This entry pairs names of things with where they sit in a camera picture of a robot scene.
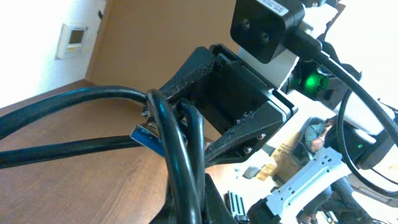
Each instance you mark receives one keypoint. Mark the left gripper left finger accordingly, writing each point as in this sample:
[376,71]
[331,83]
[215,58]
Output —
[167,214]

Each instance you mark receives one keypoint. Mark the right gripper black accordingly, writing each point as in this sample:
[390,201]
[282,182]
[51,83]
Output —
[245,108]

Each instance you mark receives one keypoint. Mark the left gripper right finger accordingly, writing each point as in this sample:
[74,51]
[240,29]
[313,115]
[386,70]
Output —
[216,211]

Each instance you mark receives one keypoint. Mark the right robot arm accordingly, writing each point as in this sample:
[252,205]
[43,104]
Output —
[363,123]

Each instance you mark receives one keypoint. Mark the seated person in background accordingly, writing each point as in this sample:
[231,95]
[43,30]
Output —
[338,196]

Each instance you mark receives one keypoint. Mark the white wall socket plate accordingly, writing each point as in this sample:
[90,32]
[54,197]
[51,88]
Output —
[74,40]

